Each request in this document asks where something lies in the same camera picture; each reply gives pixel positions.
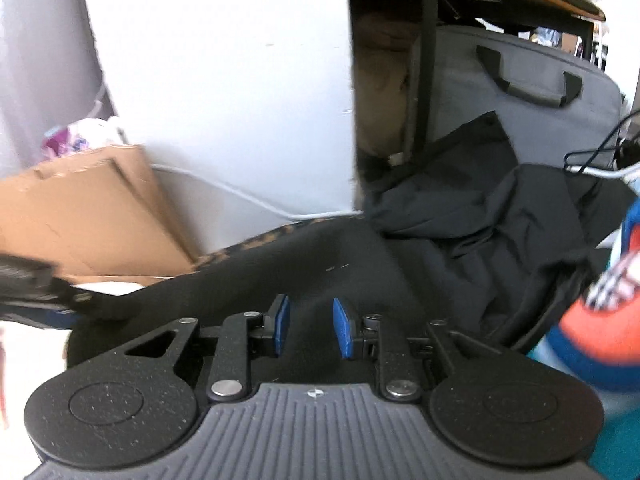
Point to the black jacket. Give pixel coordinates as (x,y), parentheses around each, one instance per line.
(475,220)

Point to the clothes hanger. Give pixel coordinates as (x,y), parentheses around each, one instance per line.
(607,174)

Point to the blue printed cloth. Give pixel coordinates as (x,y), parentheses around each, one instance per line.
(600,340)

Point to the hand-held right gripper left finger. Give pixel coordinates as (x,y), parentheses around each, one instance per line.
(282,322)

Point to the black garment with bear-print lining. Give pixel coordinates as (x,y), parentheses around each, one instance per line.
(300,265)

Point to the purple and white refill bag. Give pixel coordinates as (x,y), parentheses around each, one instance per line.
(80,140)

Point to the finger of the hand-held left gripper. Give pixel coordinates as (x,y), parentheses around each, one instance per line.
(85,305)

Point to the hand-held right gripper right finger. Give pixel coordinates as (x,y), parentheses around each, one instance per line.
(341,327)

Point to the leopard print garment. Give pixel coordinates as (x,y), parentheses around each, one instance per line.
(207,260)

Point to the grey plastic-wrapped board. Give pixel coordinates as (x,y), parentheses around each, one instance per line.
(40,85)

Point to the cream bear printed blanket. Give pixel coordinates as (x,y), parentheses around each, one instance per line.
(30,360)

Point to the tan cloth bundle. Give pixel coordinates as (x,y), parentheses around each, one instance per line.
(380,85)

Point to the large brown cardboard sheet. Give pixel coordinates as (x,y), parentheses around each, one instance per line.
(90,210)

